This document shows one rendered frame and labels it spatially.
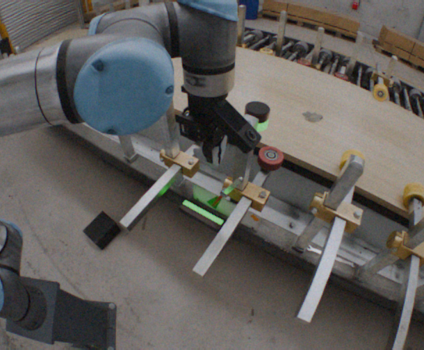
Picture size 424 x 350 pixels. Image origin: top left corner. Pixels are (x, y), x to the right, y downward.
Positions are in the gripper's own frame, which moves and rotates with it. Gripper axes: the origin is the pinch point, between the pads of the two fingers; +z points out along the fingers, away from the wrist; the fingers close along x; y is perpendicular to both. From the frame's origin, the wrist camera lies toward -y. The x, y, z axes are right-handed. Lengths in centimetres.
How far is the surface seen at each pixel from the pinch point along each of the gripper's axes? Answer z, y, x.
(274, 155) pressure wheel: 10.9, -8.2, -21.4
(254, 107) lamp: -10.2, -2.7, -12.0
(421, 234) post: -2, -52, -6
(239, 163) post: 3.4, -2.9, -6.0
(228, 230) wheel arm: 15.1, -7.6, 6.5
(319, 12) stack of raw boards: 54, 71, -584
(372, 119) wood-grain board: 11, -39, -70
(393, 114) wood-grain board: 11, -52, -85
